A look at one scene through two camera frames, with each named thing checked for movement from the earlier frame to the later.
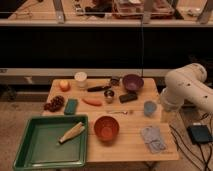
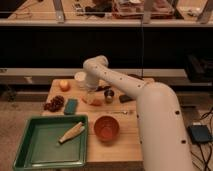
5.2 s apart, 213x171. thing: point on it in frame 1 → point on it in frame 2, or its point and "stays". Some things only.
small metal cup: [109, 95] stays
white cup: [81, 79] stays
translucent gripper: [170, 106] → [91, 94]
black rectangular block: [126, 98] stays
